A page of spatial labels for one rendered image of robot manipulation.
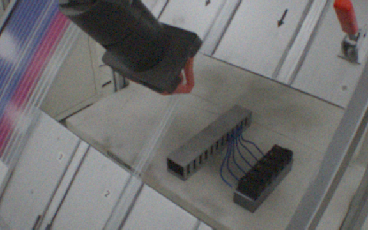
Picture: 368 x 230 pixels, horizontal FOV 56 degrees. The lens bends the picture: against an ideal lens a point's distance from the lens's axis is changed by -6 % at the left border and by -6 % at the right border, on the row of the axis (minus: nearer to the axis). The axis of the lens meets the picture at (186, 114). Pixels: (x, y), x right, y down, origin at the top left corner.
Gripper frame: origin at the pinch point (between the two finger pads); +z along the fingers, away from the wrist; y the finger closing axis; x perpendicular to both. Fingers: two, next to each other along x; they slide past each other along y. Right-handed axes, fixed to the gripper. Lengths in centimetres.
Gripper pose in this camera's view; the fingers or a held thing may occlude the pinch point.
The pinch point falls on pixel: (183, 84)
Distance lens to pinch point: 45.7
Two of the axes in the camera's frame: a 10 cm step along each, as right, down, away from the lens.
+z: 4.2, 3.5, 8.4
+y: -7.6, -3.6, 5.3
